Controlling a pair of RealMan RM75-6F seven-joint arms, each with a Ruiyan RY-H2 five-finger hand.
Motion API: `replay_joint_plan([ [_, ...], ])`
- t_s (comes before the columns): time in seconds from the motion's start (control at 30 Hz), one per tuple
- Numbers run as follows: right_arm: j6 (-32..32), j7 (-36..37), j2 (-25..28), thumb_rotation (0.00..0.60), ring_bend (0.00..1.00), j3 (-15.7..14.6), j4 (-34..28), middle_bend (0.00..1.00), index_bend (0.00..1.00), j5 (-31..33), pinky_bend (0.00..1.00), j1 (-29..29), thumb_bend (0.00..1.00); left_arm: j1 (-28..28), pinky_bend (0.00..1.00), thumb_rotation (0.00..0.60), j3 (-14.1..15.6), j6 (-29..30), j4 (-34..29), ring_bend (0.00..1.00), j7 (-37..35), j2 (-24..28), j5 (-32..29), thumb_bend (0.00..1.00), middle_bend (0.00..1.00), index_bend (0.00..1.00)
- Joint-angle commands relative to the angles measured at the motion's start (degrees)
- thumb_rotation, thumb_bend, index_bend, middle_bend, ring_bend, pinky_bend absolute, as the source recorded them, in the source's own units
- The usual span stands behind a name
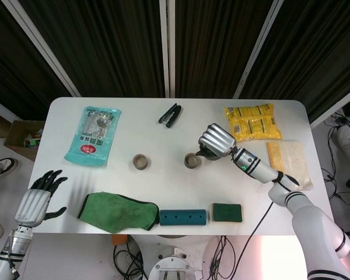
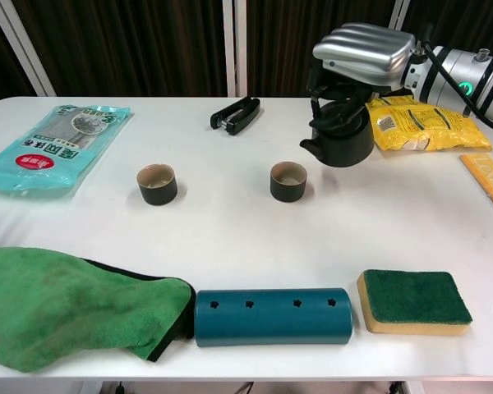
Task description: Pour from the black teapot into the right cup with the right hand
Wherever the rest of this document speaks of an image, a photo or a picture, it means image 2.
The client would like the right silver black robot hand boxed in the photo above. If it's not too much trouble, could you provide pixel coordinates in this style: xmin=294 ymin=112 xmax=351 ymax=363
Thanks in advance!
xmin=306 ymin=22 xmax=418 ymax=133

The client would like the black teapot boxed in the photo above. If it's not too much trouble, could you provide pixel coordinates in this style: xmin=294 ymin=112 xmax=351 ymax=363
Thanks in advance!
xmin=298 ymin=100 xmax=375 ymax=168

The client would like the dark cup beige inside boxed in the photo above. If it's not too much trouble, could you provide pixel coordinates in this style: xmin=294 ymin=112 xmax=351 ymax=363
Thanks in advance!
xmin=136 ymin=163 xmax=179 ymax=206
xmin=269 ymin=161 xmax=308 ymax=203

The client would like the dark slatted partition screen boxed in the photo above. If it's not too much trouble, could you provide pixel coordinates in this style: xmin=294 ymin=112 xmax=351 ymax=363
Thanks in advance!
xmin=0 ymin=0 xmax=236 ymax=99
xmin=0 ymin=0 xmax=57 ymax=110
xmin=369 ymin=0 xmax=493 ymax=99
xmin=234 ymin=0 xmax=410 ymax=99

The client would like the yellow snack bag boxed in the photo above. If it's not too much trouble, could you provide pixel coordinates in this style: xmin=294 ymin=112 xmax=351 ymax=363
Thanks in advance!
xmin=365 ymin=94 xmax=493 ymax=153

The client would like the black stapler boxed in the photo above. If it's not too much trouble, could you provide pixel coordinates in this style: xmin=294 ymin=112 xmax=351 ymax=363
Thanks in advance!
xmin=209 ymin=96 xmax=261 ymax=136

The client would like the green yellow scrub sponge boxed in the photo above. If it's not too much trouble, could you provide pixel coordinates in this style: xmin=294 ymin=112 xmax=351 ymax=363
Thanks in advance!
xmin=356 ymin=268 xmax=474 ymax=337

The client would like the teal cylinder with holes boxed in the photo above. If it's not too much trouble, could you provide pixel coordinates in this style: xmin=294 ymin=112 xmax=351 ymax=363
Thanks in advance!
xmin=193 ymin=287 xmax=354 ymax=349

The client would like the teal cleaning cloth package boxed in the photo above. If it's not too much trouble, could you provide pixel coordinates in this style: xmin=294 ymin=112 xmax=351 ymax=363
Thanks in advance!
xmin=0 ymin=103 xmax=133 ymax=200

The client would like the green microfibre cloth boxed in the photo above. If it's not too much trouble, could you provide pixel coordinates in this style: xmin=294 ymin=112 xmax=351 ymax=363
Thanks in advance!
xmin=0 ymin=245 xmax=197 ymax=373

